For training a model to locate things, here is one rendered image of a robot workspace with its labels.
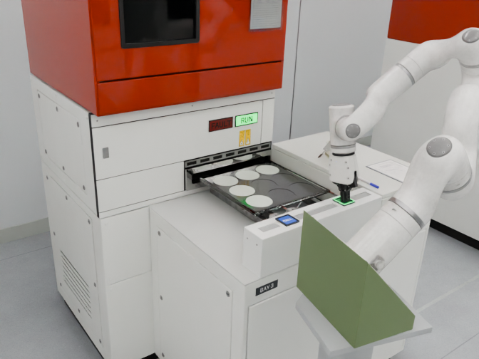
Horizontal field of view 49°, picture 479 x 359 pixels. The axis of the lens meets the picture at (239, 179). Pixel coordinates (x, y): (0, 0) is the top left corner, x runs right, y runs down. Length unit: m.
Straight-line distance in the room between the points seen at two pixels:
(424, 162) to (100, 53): 1.03
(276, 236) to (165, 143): 0.64
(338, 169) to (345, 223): 0.19
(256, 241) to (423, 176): 0.52
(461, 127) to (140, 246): 1.26
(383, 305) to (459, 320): 1.68
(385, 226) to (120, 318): 1.24
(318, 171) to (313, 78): 2.48
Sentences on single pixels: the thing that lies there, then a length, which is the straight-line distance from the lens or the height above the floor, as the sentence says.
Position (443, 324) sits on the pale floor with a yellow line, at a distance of 3.00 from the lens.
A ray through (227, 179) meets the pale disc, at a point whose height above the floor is 0.90.
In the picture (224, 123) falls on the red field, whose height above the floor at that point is 1.10.
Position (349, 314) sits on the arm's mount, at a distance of 1.41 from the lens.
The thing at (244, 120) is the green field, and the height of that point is 1.10.
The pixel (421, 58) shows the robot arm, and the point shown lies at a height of 1.45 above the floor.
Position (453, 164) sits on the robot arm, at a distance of 1.47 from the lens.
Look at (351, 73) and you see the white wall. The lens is 4.88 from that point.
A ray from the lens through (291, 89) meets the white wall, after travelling 4.39.
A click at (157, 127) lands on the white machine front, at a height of 1.13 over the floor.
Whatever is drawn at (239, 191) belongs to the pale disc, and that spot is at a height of 0.90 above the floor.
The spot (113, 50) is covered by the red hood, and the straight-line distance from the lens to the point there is 1.77.
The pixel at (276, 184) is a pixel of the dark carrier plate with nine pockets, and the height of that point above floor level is 0.90.
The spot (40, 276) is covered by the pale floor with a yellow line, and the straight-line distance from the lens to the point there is 3.22.
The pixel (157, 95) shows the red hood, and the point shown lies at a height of 1.27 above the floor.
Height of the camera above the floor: 1.75
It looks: 24 degrees down
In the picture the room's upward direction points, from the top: 2 degrees clockwise
